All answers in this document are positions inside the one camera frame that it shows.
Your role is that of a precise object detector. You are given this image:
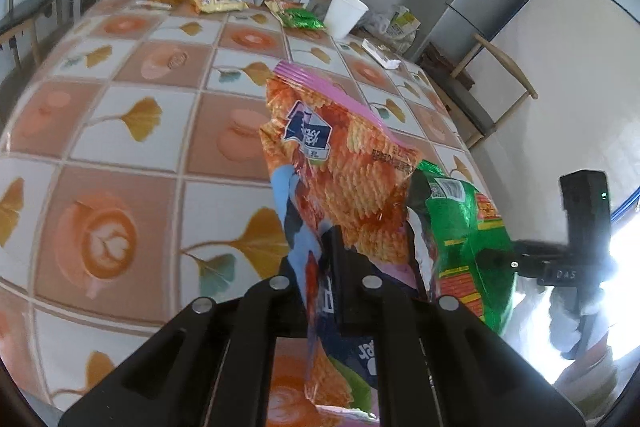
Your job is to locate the patterned tablecloth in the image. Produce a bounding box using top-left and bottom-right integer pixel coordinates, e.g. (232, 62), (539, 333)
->
(1, 0), (484, 410)

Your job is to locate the white paper cup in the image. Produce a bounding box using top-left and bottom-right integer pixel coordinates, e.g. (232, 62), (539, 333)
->
(323, 0), (369, 40)

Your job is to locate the orange chips bag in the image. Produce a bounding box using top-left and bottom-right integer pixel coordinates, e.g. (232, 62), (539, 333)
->
(259, 62), (438, 426)

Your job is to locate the small green snack packet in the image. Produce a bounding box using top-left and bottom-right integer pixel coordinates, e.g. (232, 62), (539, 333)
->
(279, 8), (324, 30)

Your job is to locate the white mattress blue edge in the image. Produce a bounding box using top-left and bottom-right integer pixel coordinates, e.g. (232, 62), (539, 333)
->
(472, 0), (639, 243)

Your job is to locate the wooden chair black seat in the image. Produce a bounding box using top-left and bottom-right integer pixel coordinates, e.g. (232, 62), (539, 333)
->
(422, 32), (539, 150)

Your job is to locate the green snack bag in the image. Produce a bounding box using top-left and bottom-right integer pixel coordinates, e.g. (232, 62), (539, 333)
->
(407, 160), (515, 334)

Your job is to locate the yellow snack packet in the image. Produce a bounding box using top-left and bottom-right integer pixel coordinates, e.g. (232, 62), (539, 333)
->
(190, 0), (248, 14)

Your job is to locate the white gloved right hand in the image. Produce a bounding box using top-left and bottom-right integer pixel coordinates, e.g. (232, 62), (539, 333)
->
(514, 275), (614, 360)

